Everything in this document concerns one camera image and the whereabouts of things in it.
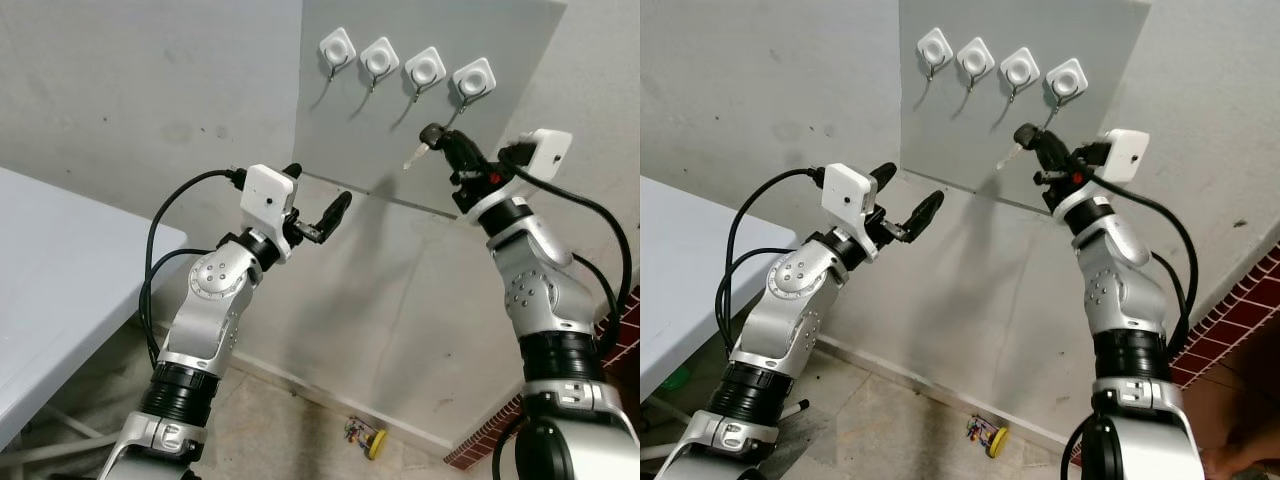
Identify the black-headed silver key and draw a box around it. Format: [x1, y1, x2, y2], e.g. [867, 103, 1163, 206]
[403, 122, 446, 170]
[996, 122, 1039, 167]

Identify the grey hook board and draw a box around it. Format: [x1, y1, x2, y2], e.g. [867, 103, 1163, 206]
[293, 0, 568, 217]
[897, 0, 1151, 217]

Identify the white square adhesive hook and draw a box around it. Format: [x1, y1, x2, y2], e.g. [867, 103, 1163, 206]
[916, 27, 955, 82]
[452, 57, 498, 112]
[956, 37, 997, 94]
[403, 46, 448, 105]
[1045, 57, 1090, 112]
[359, 37, 401, 94]
[1000, 46, 1043, 105]
[318, 27, 358, 82]

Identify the white folding table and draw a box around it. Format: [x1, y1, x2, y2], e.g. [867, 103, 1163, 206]
[640, 175, 809, 426]
[0, 165, 189, 466]

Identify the red brick ledge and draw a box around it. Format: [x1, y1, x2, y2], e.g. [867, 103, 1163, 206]
[1068, 243, 1280, 466]
[444, 285, 641, 472]

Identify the small yellow colourful toy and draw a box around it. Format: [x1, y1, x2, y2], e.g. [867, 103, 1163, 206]
[343, 416, 389, 462]
[965, 413, 1009, 460]

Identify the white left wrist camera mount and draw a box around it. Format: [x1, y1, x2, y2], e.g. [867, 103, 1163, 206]
[821, 163, 882, 264]
[240, 163, 300, 264]

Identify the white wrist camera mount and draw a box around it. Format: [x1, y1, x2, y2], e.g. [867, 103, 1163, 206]
[240, 163, 300, 264]
[1050, 128, 1151, 221]
[821, 163, 882, 264]
[465, 128, 574, 223]

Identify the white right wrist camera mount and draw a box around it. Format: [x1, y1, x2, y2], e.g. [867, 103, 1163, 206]
[465, 128, 574, 223]
[1050, 128, 1151, 221]

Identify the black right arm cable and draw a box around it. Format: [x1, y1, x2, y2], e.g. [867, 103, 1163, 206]
[498, 145, 635, 361]
[1085, 165, 1200, 356]

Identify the short black left arm cable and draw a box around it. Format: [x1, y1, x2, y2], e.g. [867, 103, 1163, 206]
[138, 247, 219, 351]
[714, 246, 798, 341]

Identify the long black left arm cable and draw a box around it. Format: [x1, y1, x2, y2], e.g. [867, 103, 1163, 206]
[143, 168, 249, 366]
[720, 166, 829, 351]

